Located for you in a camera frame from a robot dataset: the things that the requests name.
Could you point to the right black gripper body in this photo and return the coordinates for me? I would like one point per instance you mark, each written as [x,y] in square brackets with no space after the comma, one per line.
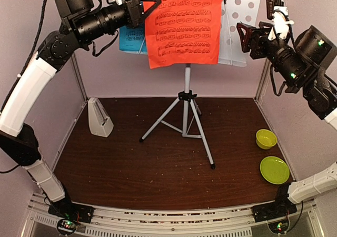
[291,65]

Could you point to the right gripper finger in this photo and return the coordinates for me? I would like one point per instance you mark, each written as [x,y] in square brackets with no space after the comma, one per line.
[244,30]
[245,40]

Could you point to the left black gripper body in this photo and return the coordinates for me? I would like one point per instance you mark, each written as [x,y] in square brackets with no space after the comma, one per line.
[92,25]

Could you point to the white folding music stand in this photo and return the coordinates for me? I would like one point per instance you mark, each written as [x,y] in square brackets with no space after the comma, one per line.
[230,54]

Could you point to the blue sheet music page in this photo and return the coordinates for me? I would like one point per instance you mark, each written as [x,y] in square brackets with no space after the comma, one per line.
[132,40]

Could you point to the red sheet music page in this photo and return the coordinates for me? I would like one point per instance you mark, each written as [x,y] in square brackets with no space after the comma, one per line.
[184,31]

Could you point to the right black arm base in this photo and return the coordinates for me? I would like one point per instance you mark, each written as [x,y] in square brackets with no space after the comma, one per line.
[281,207]

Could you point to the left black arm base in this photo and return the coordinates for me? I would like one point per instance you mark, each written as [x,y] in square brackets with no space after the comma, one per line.
[67,209]

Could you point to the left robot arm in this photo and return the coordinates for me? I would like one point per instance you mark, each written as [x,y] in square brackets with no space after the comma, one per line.
[18,140]

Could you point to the yellow-green plastic bowl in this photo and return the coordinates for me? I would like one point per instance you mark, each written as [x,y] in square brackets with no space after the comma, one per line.
[265,139]

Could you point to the yellow-green plastic plate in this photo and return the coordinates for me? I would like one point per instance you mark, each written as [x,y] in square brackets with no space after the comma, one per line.
[274,170]

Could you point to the white wedge-shaped holder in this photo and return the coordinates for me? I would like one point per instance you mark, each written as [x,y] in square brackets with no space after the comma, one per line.
[100,123]

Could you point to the left aluminium corner post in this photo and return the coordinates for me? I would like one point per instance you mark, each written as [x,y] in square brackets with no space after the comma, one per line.
[78,77]

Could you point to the aluminium corner post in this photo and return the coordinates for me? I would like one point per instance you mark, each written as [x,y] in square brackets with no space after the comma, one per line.
[78,77]
[263,83]

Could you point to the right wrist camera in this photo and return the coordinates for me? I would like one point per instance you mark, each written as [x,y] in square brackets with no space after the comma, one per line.
[281,27]

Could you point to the right aluminium corner post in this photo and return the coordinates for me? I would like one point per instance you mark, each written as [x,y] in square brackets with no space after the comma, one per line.
[263,83]

